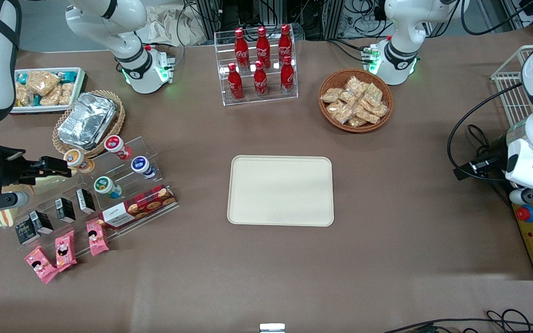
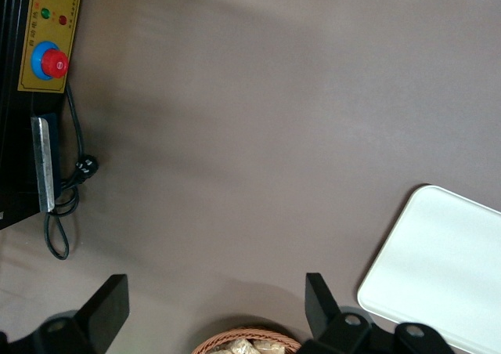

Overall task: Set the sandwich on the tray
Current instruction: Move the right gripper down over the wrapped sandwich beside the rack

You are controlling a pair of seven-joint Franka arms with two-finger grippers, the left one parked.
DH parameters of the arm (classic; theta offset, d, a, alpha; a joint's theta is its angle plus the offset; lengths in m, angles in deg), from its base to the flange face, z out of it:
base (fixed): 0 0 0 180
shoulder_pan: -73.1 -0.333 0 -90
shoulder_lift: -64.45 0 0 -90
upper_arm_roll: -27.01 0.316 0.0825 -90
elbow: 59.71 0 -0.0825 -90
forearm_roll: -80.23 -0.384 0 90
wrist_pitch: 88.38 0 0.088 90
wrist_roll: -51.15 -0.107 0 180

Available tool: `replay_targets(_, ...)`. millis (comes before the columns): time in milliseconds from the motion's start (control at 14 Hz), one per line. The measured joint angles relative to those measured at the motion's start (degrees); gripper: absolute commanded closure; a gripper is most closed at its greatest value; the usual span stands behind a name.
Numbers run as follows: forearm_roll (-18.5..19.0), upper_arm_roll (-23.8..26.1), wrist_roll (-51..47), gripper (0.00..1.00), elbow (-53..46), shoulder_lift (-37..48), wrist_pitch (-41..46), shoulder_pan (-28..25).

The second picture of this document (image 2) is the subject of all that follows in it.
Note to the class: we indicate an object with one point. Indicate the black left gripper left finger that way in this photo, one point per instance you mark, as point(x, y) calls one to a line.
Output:
point(102, 311)

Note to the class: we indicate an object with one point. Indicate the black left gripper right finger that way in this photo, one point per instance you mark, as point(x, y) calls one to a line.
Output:
point(325, 322)

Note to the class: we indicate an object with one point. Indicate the cream rectangular tray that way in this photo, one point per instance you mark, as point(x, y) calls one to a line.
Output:
point(434, 260)

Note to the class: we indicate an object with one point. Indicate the rice cracker snack pack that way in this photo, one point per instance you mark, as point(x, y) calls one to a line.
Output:
point(270, 348)
point(238, 347)

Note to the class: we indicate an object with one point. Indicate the round wicker basket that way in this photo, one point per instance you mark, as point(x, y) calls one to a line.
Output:
point(213, 340)

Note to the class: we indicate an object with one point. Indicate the black control box yellow panel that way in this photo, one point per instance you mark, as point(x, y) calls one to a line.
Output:
point(15, 107)

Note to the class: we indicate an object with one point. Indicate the red emergency stop button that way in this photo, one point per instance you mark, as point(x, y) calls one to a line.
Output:
point(52, 62)

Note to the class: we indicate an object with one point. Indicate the silver metal bracket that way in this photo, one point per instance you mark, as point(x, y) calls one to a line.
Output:
point(44, 166)

